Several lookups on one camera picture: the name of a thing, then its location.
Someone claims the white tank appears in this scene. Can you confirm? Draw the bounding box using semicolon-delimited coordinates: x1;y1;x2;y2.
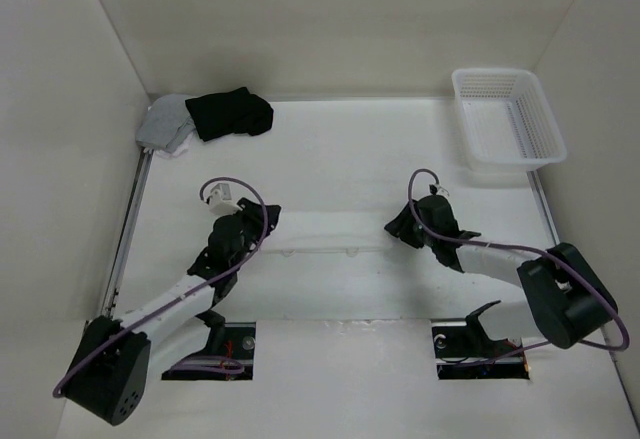
142;132;194;160
260;212;393;256

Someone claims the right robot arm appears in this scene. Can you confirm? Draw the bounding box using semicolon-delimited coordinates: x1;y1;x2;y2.
384;195;618;349

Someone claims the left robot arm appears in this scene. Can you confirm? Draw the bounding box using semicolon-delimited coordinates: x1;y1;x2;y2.
54;198;282;426

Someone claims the white folded tank top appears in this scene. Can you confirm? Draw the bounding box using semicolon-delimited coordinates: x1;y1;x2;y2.
142;132;194;160

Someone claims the black folded tank top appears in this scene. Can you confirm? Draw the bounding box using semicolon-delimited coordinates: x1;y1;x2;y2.
185;87;274;142

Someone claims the grey folded tank top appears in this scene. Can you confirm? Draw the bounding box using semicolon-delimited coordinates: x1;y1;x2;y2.
135;94;195;152

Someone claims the white plastic basket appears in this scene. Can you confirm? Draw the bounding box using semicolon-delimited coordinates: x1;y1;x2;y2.
451;68;567;174

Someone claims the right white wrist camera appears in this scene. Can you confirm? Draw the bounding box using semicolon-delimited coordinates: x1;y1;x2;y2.
429;183;449;197

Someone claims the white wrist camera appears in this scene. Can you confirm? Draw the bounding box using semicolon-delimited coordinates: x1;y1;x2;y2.
205;183;240;216
429;183;449;197

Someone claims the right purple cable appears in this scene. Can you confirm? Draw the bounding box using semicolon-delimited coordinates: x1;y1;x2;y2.
408;167;631;368

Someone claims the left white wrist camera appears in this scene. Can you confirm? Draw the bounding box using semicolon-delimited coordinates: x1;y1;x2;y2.
205;183;240;216

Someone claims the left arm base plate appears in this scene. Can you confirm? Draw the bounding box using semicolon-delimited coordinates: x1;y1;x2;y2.
161;323;256;382

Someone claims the right metal table rail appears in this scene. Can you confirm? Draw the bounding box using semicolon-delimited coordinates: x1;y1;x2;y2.
527;171;561;245

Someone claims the metal table rail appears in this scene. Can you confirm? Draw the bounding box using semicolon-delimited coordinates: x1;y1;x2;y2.
97;150;152;316
527;171;561;245

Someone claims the left metal table rail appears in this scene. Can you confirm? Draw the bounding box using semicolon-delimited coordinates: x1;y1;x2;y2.
97;150;152;316

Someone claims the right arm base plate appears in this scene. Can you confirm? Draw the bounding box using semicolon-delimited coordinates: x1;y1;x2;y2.
431;321;530;380

